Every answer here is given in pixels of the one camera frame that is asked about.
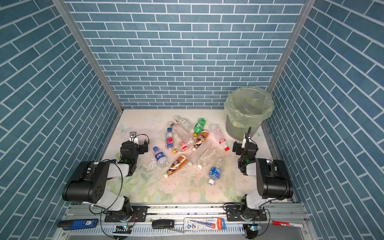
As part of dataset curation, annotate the blue cap Pepsi bottle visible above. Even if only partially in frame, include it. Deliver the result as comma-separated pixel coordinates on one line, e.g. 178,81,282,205
153,147,168,167

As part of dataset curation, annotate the Fiji water bottle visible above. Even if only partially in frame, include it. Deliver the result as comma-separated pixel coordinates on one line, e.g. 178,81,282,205
166,128,174,150

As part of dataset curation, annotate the blue label Pocari bottle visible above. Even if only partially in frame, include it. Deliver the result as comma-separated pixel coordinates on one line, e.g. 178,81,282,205
208,158,224,186

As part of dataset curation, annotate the clear bottle green label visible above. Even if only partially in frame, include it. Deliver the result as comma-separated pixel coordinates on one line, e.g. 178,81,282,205
170,123,195,144

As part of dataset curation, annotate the red label yellow cap bottle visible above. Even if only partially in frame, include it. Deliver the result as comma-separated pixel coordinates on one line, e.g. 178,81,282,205
173,140,195,154

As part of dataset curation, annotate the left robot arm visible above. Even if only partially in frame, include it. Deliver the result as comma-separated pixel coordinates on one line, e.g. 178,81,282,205
62,137,150,215

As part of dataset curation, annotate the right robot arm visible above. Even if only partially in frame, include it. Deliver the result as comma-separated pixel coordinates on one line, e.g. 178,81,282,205
233,141,294,213

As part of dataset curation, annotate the grey mesh waste bin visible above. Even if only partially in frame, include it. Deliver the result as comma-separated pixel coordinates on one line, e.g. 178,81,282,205
226,116,261,141

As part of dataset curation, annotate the green plastic bin liner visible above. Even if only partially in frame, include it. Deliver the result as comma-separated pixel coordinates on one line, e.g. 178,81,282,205
224,86,275,128

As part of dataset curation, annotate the pink label red cap bottle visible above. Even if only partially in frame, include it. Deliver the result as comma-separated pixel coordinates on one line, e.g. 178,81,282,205
211,124,230,152

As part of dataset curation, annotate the clear crushed water bottle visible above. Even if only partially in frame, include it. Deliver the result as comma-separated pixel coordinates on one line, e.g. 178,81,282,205
197,147,218,170

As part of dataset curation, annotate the brown coffee bottle upper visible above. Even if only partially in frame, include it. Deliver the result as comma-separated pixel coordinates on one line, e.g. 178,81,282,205
193,130,209,151

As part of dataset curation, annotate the brown coffee bottle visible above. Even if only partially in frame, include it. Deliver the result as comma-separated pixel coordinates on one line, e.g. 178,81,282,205
163,155,189,179
193,130,209,151

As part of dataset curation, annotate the brown coffee bottle lower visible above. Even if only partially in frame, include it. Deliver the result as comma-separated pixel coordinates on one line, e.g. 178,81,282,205
163,155,189,179

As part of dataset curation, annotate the green Sprite bottle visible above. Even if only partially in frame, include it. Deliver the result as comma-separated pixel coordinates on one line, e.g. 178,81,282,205
193,118,206,138

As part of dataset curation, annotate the clear square white-label bottle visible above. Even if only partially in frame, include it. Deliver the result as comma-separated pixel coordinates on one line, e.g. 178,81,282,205
174,116,193,132

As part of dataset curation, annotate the packaged pen blister card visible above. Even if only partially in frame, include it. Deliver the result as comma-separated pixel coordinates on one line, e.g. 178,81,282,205
184,218,227,231

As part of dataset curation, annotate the red white marker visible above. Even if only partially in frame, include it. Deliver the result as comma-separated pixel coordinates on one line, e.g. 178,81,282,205
273,221,304,228

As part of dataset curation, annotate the blue black handheld device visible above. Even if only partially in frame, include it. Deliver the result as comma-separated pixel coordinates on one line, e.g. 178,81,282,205
57,219,99,231

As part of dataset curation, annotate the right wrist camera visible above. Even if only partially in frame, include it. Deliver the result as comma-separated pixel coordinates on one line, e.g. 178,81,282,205
242,127,252,150

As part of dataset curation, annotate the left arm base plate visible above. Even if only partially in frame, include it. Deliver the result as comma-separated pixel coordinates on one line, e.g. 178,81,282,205
105,206,148,223

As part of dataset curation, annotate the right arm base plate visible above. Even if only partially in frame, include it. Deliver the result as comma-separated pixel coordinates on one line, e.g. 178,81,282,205
223,204,267,222

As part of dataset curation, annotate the aluminium front rail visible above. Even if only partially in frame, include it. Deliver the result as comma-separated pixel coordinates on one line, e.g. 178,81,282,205
54,202,317,240

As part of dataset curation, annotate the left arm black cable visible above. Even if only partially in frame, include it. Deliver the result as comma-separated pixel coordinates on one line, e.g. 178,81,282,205
88,158,136,240

